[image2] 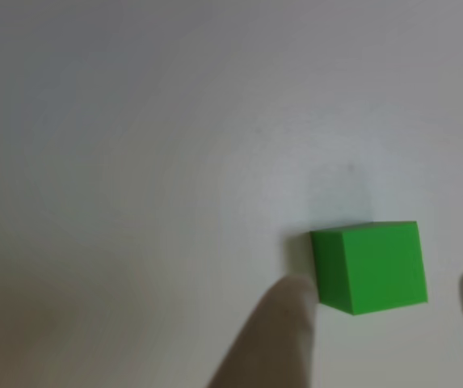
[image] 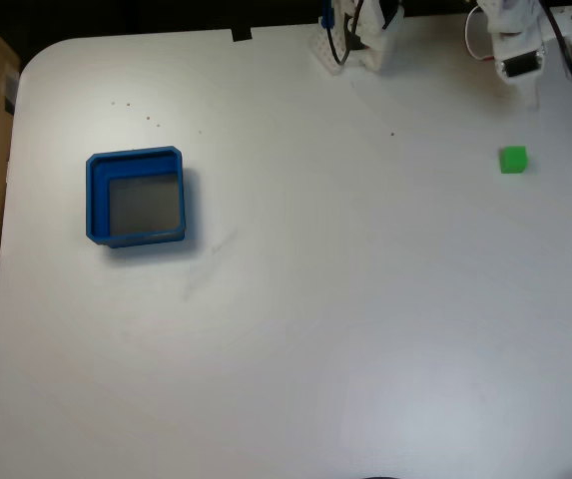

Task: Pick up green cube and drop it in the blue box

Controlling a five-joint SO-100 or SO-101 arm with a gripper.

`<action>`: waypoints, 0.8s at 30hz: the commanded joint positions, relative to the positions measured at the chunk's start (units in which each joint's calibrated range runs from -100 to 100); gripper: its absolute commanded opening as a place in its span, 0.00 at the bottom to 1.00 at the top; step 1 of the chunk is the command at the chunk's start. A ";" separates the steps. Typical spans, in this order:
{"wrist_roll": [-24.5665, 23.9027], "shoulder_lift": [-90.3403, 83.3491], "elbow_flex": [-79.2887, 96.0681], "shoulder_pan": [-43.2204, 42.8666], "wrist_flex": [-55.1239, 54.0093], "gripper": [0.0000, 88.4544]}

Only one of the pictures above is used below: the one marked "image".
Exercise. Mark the green cube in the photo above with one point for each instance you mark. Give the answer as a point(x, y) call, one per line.
point(513, 159)

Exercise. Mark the blue clamp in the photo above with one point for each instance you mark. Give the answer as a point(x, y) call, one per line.
point(327, 17)

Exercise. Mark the blue square box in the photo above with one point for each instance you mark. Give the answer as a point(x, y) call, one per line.
point(97, 199)

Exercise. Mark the black tape strip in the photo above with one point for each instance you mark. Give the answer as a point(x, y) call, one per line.
point(241, 35)

